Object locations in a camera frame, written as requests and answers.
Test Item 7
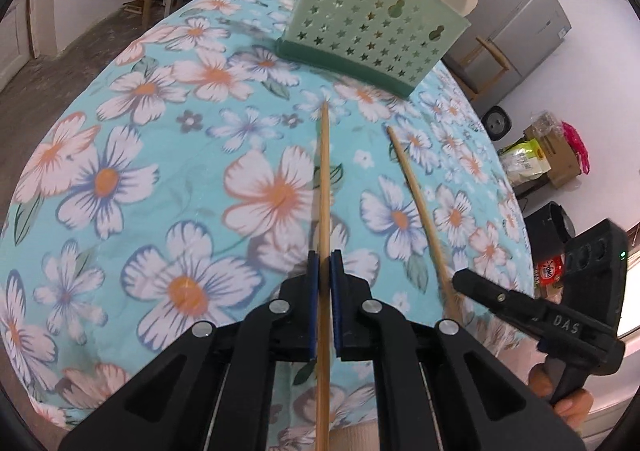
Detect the green plastic utensil holder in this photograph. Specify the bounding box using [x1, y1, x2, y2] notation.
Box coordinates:
[276, 0, 470, 98]

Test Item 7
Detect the black trash bin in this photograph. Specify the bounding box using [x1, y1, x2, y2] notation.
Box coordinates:
[524, 201, 576, 263]

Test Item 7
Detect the pink plastic bag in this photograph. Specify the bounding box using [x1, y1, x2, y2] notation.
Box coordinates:
[562, 122, 590, 175]

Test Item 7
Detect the red snack package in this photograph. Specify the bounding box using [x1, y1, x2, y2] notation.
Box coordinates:
[534, 255, 564, 287]

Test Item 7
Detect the person's right hand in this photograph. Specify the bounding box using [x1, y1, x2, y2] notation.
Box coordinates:
[528, 364, 593, 431]

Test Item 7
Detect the bamboo chopstick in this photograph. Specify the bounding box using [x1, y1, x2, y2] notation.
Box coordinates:
[386, 126, 463, 324]
[316, 104, 331, 451]

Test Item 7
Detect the cardboard box with items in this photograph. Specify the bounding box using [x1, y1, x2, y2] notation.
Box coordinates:
[524, 111, 582, 189]

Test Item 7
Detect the white door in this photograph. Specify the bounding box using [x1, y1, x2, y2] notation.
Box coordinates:
[0, 0, 32, 90]

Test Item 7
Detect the yellow green rice bag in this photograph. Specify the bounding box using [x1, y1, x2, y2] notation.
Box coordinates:
[499, 139, 551, 187]

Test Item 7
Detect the grey refrigerator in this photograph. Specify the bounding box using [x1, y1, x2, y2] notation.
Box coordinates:
[442, 0, 572, 116]

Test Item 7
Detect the floral turquoise tablecloth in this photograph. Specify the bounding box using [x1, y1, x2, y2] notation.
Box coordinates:
[1, 0, 534, 431]

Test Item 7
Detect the black rice cooker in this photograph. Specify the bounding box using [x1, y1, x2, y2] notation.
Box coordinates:
[480, 106, 512, 141]

